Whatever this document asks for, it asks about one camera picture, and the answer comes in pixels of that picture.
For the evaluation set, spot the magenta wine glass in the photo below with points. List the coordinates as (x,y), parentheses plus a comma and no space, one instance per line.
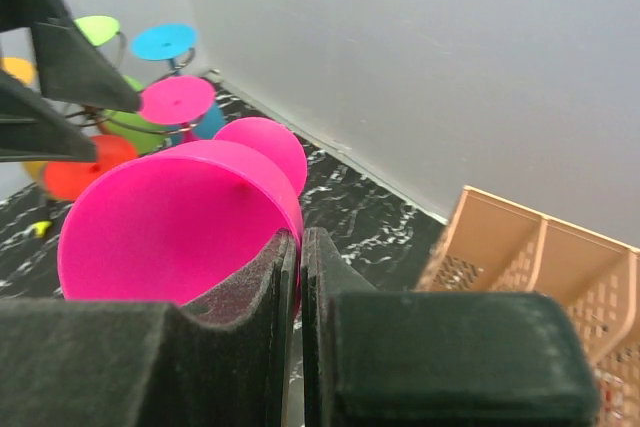
(171,225)
(178,101)

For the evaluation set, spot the pink file organizer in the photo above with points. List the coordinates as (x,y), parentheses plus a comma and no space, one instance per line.
(493,244)

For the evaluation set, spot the magenta wine glass front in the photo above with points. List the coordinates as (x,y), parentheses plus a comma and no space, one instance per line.
(171,225)

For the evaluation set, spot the blue wine glass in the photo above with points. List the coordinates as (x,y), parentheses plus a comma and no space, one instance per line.
(174,43)

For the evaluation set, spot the magenta wine glass back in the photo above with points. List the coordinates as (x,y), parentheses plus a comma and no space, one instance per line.
(178,101)

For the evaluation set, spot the small yellow black object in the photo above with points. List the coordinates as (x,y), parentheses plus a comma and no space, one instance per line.
(39,229)

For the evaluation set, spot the red wine glass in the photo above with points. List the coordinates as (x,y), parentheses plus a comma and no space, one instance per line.
(68,180)

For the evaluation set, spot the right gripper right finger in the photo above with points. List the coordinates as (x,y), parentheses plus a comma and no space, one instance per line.
(375,358)

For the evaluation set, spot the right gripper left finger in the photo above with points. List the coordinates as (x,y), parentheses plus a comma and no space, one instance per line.
(220,360)

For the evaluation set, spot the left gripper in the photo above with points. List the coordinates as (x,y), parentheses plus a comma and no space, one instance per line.
(70,69)

